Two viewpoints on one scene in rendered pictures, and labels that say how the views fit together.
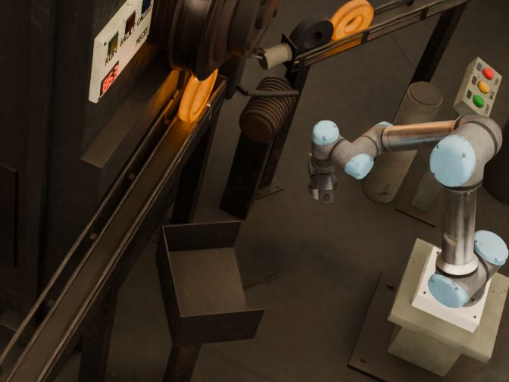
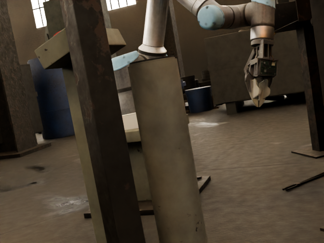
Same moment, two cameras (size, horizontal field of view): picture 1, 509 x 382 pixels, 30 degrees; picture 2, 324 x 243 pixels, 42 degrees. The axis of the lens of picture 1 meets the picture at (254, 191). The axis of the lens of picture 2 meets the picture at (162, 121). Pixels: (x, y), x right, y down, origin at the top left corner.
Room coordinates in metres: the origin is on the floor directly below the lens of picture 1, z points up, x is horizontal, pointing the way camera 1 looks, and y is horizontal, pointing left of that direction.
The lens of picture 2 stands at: (3.42, -0.22, 0.48)
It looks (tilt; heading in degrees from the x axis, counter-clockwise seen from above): 6 degrees down; 193
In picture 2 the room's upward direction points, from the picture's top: 10 degrees counter-clockwise
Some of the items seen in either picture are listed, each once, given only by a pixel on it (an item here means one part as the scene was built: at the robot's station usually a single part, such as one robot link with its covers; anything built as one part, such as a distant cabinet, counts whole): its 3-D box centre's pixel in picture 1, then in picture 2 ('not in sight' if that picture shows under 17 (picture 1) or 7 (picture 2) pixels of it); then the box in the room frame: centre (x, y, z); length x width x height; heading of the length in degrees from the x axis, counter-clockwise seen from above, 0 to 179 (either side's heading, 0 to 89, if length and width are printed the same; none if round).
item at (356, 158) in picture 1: (354, 157); (233, 17); (1.92, -0.25, 0.63); 0.11 x 0.11 x 0.08; 60
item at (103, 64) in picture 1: (123, 38); not in sight; (1.55, 0.38, 1.15); 0.26 x 0.02 x 0.18; 172
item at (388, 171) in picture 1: (401, 145); (169, 164); (2.42, -0.44, 0.26); 0.12 x 0.12 x 0.52
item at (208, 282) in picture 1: (190, 342); (309, 74); (1.34, 0.04, 0.36); 0.26 x 0.20 x 0.72; 27
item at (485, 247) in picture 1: (481, 257); (128, 69); (1.80, -0.68, 0.52); 0.13 x 0.12 x 0.14; 150
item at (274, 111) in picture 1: (255, 149); not in sight; (2.17, 0.04, 0.27); 0.22 x 0.13 x 0.53; 172
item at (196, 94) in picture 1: (198, 90); not in sight; (1.87, 0.23, 0.75); 0.18 x 0.03 x 0.18; 171
